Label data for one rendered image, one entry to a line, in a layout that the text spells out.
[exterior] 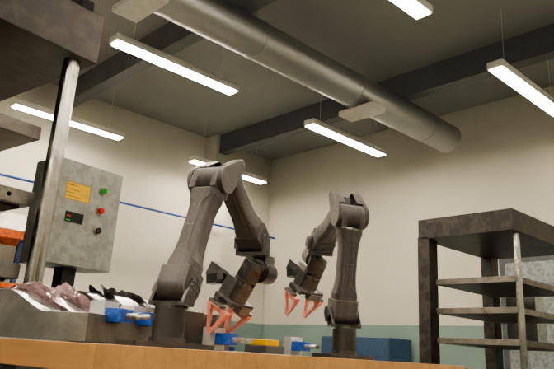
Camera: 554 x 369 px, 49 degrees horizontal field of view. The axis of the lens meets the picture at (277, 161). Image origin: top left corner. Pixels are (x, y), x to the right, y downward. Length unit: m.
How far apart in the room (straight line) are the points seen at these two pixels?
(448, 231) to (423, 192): 3.52
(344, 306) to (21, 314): 0.81
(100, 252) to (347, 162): 7.89
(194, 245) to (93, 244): 1.24
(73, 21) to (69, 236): 0.80
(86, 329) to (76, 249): 1.19
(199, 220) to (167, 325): 0.23
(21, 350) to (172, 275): 0.33
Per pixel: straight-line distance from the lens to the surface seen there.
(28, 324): 1.35
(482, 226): 5.44
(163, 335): 1.21
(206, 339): 1.58
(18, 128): 2.33
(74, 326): 1.27
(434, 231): 5.66
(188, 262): 1.25
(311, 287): 1.94
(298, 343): 1.95
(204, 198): 1.32
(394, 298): 9.08
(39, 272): 2.20
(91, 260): 2.47
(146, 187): 9.63
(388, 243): 9.26
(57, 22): 2.37
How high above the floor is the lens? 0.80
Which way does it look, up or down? 18 degrees up
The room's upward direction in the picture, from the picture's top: 3 degrees clockwise
